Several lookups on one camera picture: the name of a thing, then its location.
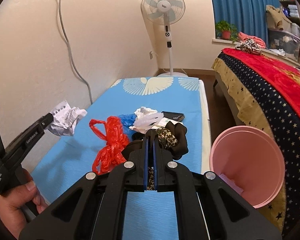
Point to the beige jacket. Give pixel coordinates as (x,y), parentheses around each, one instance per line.
(276,19)

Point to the purple foam net sleeve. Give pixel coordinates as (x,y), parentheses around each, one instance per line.
(231,183)

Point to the black plastic package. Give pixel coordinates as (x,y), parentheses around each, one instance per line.
(179,117)

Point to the orange-red plastic bag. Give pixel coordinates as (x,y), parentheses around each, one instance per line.
(111,131)

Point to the wooden bookshelf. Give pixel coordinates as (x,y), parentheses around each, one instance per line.
(290,9)

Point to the pink cloth on sill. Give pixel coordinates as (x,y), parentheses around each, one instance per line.
(244,37)

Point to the black patterned cloth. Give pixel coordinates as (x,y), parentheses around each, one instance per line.
(151,153)

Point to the blue plastic bag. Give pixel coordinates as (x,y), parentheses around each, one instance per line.
(127,120)

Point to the potted green plant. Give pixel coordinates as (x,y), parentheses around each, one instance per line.
(226,31)

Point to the starry dark bed blanket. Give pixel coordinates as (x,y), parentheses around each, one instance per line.
(261,106)

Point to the red bed blanket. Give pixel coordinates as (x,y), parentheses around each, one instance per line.
(283,77)

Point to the zebra patterned cloth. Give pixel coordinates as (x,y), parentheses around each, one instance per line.
(248,45)

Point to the white crumpled tissue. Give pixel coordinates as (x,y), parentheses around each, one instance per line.
(146,119)

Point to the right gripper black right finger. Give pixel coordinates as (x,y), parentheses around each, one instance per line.
(208,208)

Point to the white standing fan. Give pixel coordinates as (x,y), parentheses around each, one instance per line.
(165,13)

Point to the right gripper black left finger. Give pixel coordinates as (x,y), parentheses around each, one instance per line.
(94,207)

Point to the clear storage box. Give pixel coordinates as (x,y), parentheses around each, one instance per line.
(288,42)

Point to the blue curtain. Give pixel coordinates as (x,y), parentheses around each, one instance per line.
(249,16)

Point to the person's left hand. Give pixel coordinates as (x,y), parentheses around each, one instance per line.
(10,205)

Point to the white paper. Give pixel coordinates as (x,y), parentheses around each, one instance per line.
(65,119)

